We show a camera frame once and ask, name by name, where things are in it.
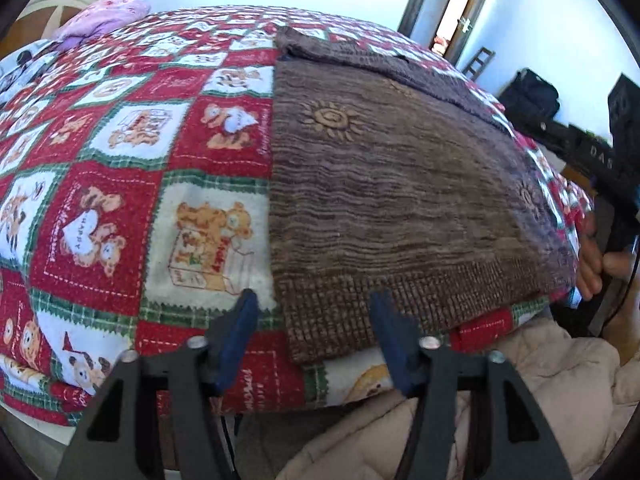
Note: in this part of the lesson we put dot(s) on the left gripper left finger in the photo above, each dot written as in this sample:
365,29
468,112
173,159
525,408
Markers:
118,436

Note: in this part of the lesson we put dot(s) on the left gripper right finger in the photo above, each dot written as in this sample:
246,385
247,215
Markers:
479,400

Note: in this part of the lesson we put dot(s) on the brown knitted sweater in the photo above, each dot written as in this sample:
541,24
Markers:
386,175

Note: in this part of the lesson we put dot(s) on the person's right hand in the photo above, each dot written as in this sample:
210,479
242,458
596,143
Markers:
594,265

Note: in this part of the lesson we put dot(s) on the beige padded jacket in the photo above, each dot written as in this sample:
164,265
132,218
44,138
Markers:
544,405

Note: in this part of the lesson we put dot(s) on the black bag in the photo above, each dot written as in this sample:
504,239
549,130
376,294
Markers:
529,96

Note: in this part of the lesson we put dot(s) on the wooden door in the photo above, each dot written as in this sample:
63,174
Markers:
463,31

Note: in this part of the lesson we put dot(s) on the red patchwork bear bedspread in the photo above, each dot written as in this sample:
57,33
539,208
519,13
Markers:
134,180

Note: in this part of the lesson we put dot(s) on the pink floral pillow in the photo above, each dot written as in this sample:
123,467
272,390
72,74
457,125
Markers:
99,19

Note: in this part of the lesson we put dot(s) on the cream bed headboard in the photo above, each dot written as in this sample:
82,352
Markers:
38,20

